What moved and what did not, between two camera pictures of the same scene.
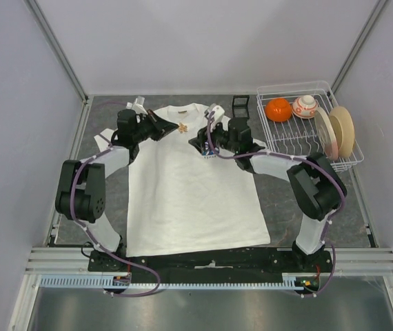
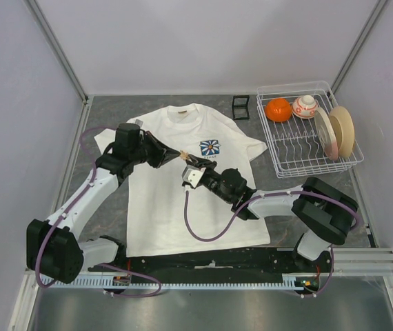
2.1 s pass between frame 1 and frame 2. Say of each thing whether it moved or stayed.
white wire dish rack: stayed
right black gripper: moved
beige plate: stayed
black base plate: stayed
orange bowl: stayed
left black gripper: moved
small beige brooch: moved
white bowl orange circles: stayed
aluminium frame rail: stayed
